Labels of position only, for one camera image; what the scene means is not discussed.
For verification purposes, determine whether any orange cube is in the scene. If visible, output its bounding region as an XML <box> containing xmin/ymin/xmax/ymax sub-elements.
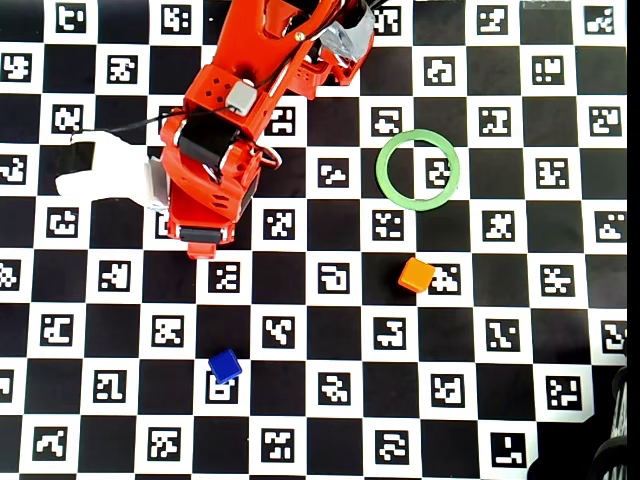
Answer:
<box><xmin>398</xmin><ymin>257</ymin><xmax>437</xmax><ymax>293</ymax></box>

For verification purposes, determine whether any blue cube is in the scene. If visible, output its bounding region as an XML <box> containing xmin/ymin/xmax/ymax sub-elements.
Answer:
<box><xmin>207</xmin><ymin>348</ymin><xmax>244</xmax><ymax>385</ymax></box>

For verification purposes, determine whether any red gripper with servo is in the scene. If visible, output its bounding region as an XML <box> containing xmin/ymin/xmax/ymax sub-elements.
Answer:
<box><xmin>159</xmin><ymin>142</ymin><xmax>262</xmax><ymax>260</ymax></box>

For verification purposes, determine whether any green ring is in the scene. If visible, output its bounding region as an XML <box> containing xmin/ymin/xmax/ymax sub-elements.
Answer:
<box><xmin>375</xmin><ymin>128</ymin><xmax>461</xmax><ymax>212</ymax></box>

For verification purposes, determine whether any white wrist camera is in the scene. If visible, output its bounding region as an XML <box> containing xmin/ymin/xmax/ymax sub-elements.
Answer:
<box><xmin>53</xmin><ymin>127</ymin><xmax>169</xmax><ymax>212</ymax></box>

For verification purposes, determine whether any black white marker checkerboard mat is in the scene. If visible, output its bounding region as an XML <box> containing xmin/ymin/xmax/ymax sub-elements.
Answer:
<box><xmin>0</xmin><ymin>0</ymin><xmax>629</xmax><ymax>480</ymax></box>

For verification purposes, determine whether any silver tape piece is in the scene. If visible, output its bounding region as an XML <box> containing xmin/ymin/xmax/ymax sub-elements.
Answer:
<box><xmin>319</xmin><ymin>7</ymin><xmax>376</xmax><ymax>64</ymax></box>

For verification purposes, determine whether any black coiled stand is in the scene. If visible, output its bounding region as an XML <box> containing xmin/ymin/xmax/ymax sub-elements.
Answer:
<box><xmin>592</xmin><ymin>364</ymin><xmax>630</xmax><ymax>480</ymax></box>

